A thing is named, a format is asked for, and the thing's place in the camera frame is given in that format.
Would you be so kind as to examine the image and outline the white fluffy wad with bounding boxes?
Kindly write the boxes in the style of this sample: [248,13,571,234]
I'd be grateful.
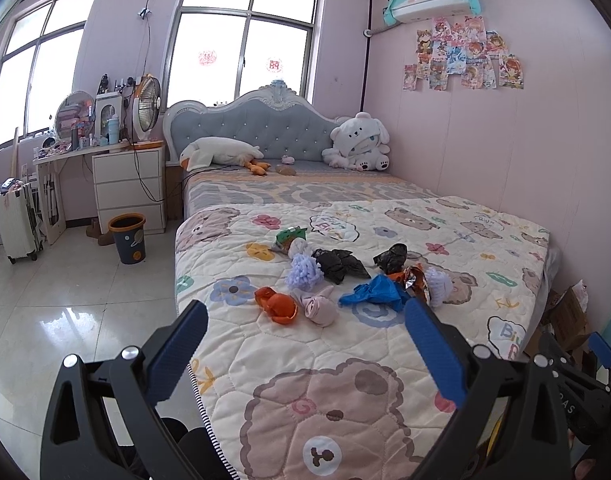
[425,268,454,308]

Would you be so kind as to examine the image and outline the orange snack wrapper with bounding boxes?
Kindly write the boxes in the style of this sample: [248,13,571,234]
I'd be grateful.
[388,264,430,304]

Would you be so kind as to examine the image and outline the blue plastic wrapper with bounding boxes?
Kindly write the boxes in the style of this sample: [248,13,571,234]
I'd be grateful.
[338,274,409,312]

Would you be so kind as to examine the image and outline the pink tissue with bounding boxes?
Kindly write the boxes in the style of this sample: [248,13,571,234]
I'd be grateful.
[300,292,339,327]

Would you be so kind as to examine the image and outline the purple fluffy wad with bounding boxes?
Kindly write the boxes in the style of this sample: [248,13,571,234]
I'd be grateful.
[285,254,324,292]

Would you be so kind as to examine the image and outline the white tissue bundle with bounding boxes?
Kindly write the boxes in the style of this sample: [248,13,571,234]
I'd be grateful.
[288,237,313,260]

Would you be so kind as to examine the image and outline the dark blue trash bin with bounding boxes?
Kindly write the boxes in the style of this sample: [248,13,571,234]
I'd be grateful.
[108,212,146,264]

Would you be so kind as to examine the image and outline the cardboard box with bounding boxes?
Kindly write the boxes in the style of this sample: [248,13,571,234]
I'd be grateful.
[523,280,591,356]

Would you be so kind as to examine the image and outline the bed with cartoon quilt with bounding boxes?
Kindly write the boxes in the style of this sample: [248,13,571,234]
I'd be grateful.
[176,168,557,479]

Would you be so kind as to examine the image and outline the black plastic bag double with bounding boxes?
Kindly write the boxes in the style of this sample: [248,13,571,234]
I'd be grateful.
[312,249,371,285]

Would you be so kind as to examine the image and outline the white drawer cabinet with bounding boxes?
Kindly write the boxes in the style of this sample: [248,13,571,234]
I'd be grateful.
[92,146,167,234]

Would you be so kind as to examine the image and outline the white suitcase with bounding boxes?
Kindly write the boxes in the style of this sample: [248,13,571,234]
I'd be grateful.
[0,178,43,264]

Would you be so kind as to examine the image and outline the white goose plush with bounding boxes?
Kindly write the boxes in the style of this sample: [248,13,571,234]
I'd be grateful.
[179,136,271,176]

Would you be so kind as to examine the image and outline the white desk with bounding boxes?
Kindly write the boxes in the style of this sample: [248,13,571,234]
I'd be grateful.
[32,140,132,246]

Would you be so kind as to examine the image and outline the small brown plush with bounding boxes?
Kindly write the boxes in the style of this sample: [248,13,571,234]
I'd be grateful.
[275,165,297,176]

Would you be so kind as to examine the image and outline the white bear plush doll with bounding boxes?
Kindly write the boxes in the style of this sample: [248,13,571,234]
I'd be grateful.
[322,112,390,171]

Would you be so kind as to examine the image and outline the standing electric fan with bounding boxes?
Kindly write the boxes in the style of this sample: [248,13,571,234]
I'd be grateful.
[132,74,161,142]

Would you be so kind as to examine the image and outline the white cosmetic cabinet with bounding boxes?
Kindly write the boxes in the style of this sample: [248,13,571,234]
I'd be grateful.
[94,92,122,146]

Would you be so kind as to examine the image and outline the grey tufted headboard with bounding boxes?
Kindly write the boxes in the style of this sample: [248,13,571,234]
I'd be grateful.
[162,81,345,165]

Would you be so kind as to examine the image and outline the round vanity mirror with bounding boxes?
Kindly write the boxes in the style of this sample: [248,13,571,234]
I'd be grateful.
[54,91,96,141]

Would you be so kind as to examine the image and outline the left window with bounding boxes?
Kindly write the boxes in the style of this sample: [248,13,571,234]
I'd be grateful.
[0,0,95,149]

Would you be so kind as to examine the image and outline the window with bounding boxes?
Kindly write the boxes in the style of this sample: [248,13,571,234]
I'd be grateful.
[0,0,95,149]
[166,0,319,106]

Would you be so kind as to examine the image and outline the right window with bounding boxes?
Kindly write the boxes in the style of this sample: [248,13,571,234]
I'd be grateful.
[166,0,319,106]

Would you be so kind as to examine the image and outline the air conditioner with teal cover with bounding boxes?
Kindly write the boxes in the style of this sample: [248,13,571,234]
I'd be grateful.
[383,0,481,27]

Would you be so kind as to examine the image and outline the anime posters on wall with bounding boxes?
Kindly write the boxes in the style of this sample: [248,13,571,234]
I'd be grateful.
[402,16,525,91]

